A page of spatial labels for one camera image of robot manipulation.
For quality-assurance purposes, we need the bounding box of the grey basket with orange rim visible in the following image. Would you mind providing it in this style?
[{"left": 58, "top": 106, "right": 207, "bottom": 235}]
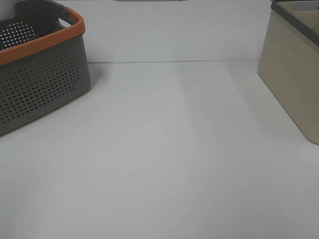
[{"left": 0, "top": 0, "right": 91, "bottom": 134}]

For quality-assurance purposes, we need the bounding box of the beige bin with grey rim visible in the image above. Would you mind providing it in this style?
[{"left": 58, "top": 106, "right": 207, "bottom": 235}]
[{"left": 258, "top": 0, "right": 319, "bottom": 144}]

